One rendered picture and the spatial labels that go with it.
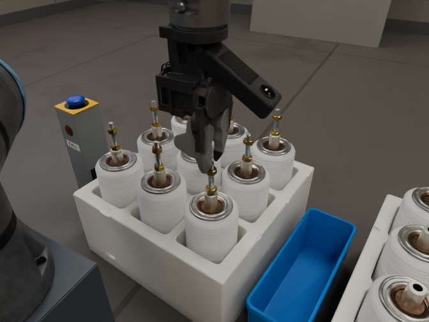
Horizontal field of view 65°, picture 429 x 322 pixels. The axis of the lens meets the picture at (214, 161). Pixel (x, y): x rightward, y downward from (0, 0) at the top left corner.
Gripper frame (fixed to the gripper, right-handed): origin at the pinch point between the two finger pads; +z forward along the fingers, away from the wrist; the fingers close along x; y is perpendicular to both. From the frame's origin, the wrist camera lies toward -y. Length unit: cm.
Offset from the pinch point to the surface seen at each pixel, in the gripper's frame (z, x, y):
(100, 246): 29.9, 4.7, 27.0
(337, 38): 32, -204, 18
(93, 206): 16.9, 4.7, 25.6
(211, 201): 7.7, 1.0, 0.0
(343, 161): 35, -64, -15
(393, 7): 19, -256, -9
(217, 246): 14.7, 3.6, -2.5
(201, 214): 9.4, 2.9, 0.9
